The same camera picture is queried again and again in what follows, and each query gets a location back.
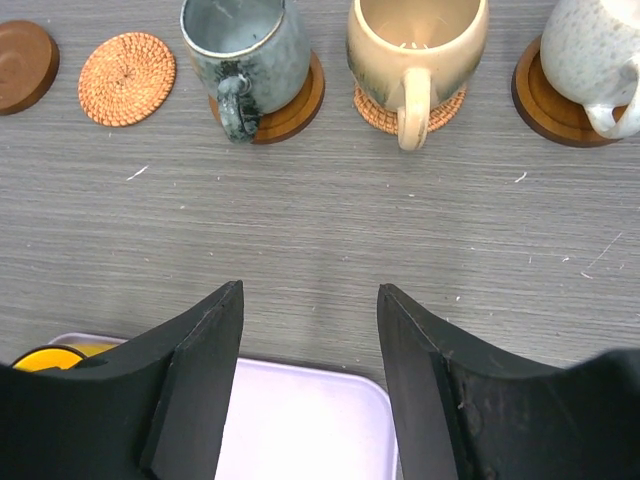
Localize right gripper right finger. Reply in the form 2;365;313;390
377;284;639;479

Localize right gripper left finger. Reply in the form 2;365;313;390
1;281;244;479

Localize yellow glass mug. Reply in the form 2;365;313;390
11;343;116;372

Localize woven rattan coaster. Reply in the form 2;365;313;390
353;84;467;135
77;32;177;127

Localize wooden coaster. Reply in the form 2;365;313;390
0;20;60;116
201;41;325;144
511;36;616;148

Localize beige ceramic mug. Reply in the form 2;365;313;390
346;0;489;151

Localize grey green ceramic mug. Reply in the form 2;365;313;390
180;0;312;144

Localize white ceramic mug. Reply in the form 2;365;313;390
540;0;639;140

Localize lavender plastic tray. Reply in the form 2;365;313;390
47;332;400;480

